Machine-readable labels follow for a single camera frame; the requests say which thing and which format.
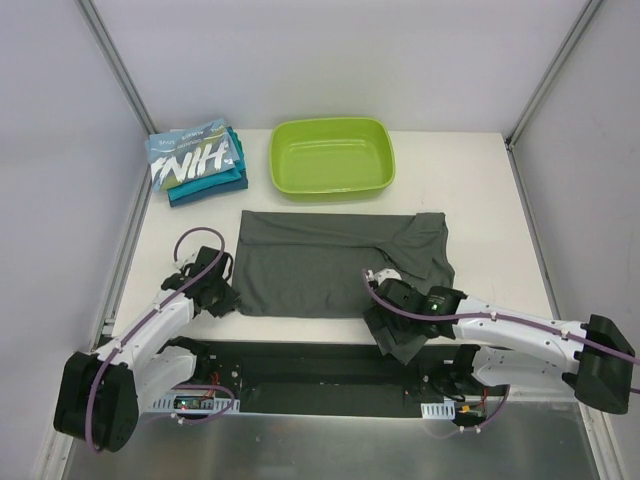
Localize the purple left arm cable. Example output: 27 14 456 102
84 225 227 454

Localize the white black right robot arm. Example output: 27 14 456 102
362 269 639 415

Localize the right aluminium frame post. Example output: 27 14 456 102
503 0 609 149

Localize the left aluminium frame post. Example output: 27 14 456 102
75 0 157 134

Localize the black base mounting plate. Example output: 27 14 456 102
169 336 471 418

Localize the light blue printed folded t-shirt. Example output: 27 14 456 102
145 118 239 192

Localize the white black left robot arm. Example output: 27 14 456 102
53 246 239 452

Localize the white slotted cable duct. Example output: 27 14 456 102
420 399 456 421
146 394 240 415

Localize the aluminium frame post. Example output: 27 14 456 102
503 0 609 149
75 0 157 134

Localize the left white slotted cable duct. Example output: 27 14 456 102
146 394 240 415

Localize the dark grey t-shirt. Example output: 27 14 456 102
215 210 455 342

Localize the lime green plastic tub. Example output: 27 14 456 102
268 117 396 199

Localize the teal folded t-shirt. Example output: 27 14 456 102
168 126 248 208

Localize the right white slotted cable duct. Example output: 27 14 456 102
420 399 456 421

